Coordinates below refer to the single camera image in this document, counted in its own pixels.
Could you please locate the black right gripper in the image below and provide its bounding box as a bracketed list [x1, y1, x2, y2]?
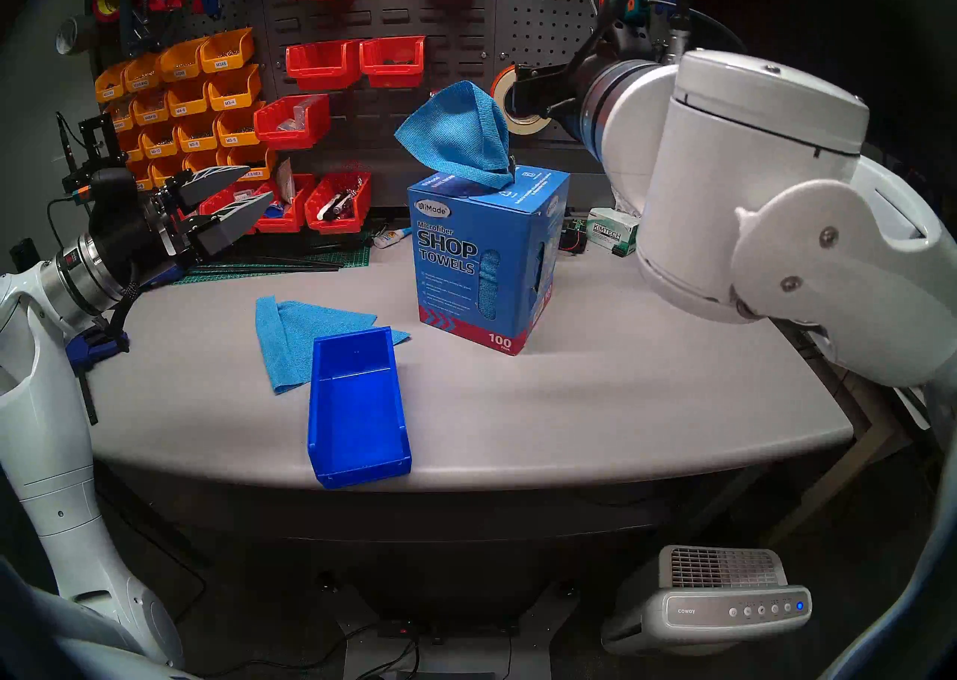
[509, 56, 600, 120]

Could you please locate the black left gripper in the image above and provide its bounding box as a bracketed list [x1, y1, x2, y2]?
[107, 165, 276, 281]

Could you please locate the blue microfiber shop towel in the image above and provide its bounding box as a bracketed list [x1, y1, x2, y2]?
[395, 80, 517, 191]
[255, 296, 412, 395]

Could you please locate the blue shop towel box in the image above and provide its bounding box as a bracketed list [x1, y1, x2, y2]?
[408, 166, 570, 356]

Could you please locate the blue plastic storage bin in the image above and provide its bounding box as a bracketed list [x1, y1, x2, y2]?
[307, 326, 413, 490]

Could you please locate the red plastic parts bin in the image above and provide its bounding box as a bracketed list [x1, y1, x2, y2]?
[254, 174, 315, 233]
[198, 185, 259, 234]
[253, 94, 331, 151]
[285, 41, 362, 91]
[359, 36, 425, 89]
[304, 172, 372, 234]

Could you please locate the cream masking tape roll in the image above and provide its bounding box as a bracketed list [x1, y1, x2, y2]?
[497, 65, 556, 136]

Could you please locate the black perforated pegboard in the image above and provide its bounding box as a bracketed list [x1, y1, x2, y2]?
[493, 0, 674, 148]
[86, 0, 262, 186]

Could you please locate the clear plastic parts bag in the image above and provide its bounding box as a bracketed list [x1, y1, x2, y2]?
[277, 99, 324, 132]

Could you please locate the black metal stand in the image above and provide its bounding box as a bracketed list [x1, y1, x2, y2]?
[56, 112, 126, 195]

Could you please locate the green cutting mat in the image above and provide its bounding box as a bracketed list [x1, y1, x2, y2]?
[176, 243, 372, 284]

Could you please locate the green white Kimtech wipes box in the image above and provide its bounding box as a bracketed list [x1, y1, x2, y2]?
[585, 207, 641, 257]

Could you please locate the white air purifier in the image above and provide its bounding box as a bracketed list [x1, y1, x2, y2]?
[600, 545, 813, 657]

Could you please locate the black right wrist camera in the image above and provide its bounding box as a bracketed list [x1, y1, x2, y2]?
[598, 0, 660, 62]

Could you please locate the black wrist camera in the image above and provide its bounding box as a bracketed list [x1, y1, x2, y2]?
[598, 0, 660, 62]
[73, 166, 139, 227]

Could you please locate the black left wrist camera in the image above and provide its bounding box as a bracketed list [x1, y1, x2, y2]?
[73, 166, 139, 227]

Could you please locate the black louvered wall panel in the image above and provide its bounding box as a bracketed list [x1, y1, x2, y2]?
[258, 0, 498, 156]

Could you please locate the grey duct tape roll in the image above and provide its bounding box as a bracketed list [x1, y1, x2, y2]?
[55, 13, 98, 56]

